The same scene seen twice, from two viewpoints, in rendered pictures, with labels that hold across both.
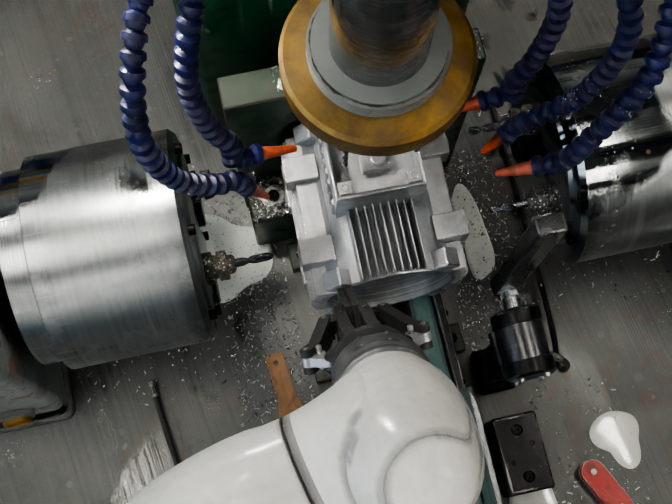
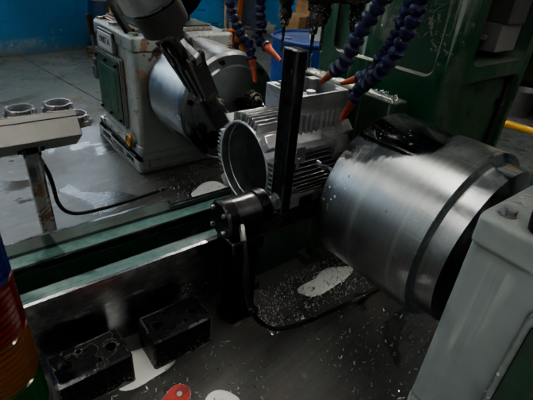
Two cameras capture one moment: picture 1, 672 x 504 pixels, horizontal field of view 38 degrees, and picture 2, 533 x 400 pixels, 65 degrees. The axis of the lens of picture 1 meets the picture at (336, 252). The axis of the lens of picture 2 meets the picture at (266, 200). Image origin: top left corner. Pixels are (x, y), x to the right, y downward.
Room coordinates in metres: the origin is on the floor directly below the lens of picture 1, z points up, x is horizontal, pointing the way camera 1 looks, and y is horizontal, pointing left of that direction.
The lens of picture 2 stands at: (0.02, -0.73, 1.36)
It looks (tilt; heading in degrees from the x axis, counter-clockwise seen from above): 31 degrees down; 66
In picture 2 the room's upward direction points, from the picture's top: 5 degrees clockwise
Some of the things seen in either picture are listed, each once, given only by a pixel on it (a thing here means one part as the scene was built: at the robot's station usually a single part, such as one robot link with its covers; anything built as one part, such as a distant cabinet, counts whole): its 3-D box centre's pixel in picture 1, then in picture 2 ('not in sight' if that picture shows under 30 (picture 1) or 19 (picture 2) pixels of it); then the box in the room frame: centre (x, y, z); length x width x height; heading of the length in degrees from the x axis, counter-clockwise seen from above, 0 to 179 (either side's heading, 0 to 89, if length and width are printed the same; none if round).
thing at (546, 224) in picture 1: (524, 260); (285, 137); (0.28, -0.20, 1.12); 0.04 x 0.03 x 0.26; 15
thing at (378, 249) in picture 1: (372, 211); (284, 153); (0.36, -0.04, 1.02); 0.20 x 0.19 x 0.19; 14
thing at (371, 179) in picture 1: (368, 152); (305, 104); (0.40, -0.03, 1.11); 0.12 x 0.11 x 0.07; 14
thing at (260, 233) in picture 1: (275, 208); not in sight; (0.41, 0.09, 0.86); 0.07 x 0.06 x 0.12; 105
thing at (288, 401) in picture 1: (296, 426); not in sight; (0.12, 0.04, 0.80); 0.21 x 0.05 x 0.01; 21
